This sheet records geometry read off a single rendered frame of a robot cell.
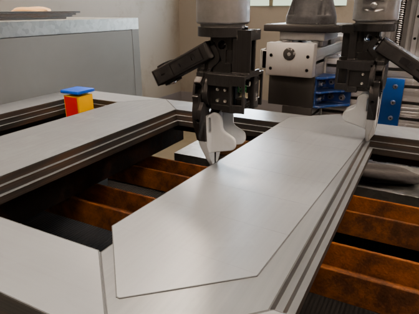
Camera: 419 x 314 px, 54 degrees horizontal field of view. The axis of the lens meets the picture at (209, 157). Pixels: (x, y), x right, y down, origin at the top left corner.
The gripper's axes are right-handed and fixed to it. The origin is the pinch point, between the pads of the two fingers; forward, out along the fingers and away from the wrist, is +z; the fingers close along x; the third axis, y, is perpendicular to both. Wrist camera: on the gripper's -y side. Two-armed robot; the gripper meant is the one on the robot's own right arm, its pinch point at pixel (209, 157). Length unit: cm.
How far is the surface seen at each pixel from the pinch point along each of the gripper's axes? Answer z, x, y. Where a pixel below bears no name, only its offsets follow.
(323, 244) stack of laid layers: 3.1, -12.4, 21.3
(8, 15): -20, 30, -82
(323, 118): 0.6, 35.6, 10.0
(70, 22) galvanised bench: -18, 41, -70
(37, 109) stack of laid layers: 2, 15, -58
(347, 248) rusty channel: 13.6, 5.5, 22.0
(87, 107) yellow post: 2, 22, -47
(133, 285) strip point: 0.7, -30.8, 8.7
